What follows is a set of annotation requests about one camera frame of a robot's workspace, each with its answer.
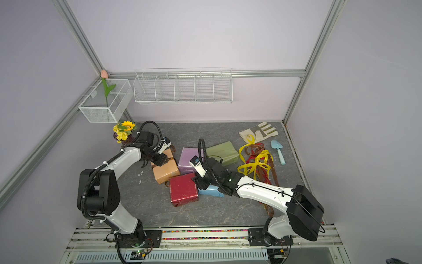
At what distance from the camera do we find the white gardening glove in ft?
3.74

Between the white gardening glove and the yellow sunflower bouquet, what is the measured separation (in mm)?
691

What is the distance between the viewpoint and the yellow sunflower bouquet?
84 centimetres
